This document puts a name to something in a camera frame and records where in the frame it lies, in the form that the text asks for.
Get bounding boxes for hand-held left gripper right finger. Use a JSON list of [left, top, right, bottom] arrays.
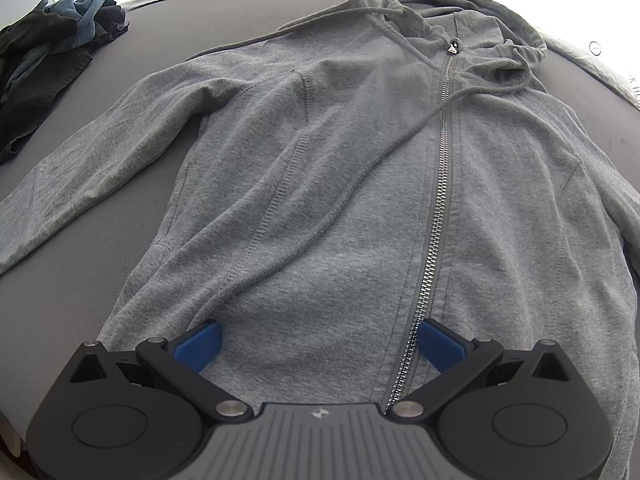
[[386, 317, 572, 423]]

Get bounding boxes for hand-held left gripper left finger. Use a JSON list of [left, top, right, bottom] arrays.
[[67, 320, 251, 423]]

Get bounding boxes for grey zip hoodie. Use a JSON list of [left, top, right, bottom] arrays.
[[0, 0, 640, 480]]

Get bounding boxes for black garment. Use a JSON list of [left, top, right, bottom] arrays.
[[0, 0, 132, 167]]

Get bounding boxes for dark blue garment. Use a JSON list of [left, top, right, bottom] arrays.
[[9, 0, 123, 92]]

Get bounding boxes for white printed sheet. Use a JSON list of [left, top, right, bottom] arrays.
[[0, 0, 640, 111]]

